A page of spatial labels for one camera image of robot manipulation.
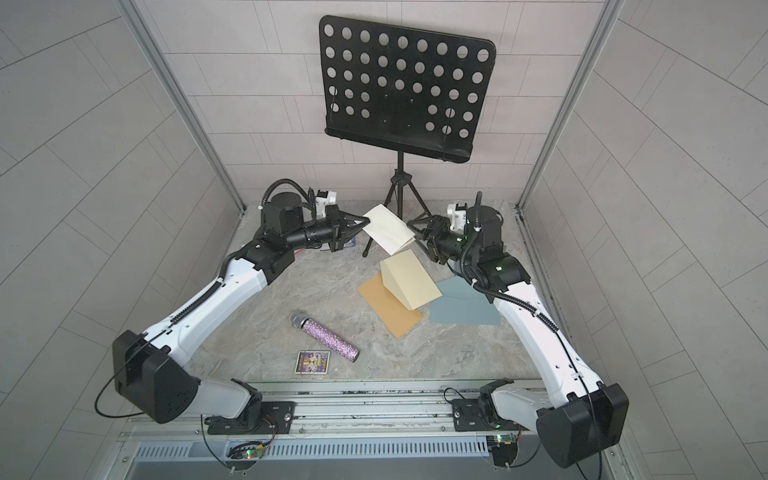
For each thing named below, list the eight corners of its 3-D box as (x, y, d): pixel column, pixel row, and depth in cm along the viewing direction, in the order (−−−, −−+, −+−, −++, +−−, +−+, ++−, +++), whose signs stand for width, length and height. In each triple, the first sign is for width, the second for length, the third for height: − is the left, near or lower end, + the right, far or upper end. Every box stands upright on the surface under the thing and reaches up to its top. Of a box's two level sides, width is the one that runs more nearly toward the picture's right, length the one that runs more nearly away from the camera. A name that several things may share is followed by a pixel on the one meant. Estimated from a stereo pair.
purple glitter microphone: (291, 325, 88) (287, 319, 85) (299, 315, 90) (295, 309, 87) (354, 363, 81) (353, 358, 78) (361, 351, 83) (360, 346, 80)
